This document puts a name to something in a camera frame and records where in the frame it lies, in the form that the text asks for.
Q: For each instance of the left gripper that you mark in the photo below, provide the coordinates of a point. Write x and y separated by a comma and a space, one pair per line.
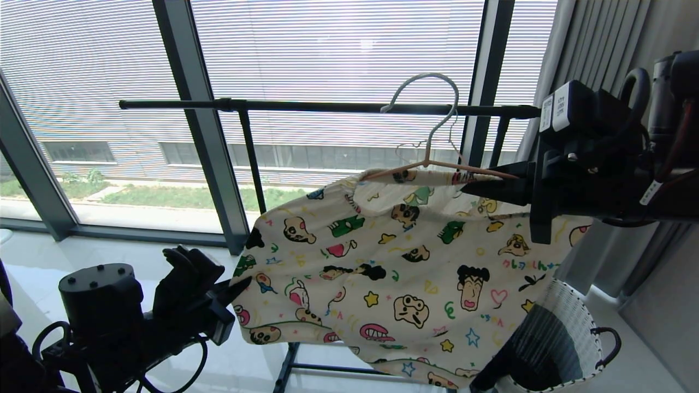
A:
180, 333

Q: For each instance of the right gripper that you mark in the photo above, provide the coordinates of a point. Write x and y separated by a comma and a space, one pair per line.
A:
600, 191

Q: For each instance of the pink clothes hanger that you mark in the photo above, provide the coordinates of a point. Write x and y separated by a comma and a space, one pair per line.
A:
469, 168
453, 131

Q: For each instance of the cream printed garment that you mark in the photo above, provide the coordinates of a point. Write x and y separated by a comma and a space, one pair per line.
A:
382, 256

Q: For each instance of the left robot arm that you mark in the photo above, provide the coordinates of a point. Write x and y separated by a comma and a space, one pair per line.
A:
101, 300

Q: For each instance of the white laundry basket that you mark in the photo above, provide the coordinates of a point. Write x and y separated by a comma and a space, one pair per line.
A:
579, 322

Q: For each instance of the black clothes rack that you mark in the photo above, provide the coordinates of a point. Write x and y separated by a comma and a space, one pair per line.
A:
306, 106

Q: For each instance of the beige curtain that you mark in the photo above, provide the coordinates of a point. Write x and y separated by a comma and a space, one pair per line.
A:
600, 33

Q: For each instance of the black garment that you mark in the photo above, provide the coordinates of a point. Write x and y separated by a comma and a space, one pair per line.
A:
489, 379

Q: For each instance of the window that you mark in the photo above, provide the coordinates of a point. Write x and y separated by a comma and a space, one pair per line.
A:
327, 54

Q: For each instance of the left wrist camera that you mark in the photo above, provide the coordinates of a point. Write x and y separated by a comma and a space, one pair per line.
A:
185, 284

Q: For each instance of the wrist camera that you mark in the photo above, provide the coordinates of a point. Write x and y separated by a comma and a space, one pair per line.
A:
584, 109
185, 284

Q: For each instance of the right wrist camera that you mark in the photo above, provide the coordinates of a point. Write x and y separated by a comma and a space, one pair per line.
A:
584, 109

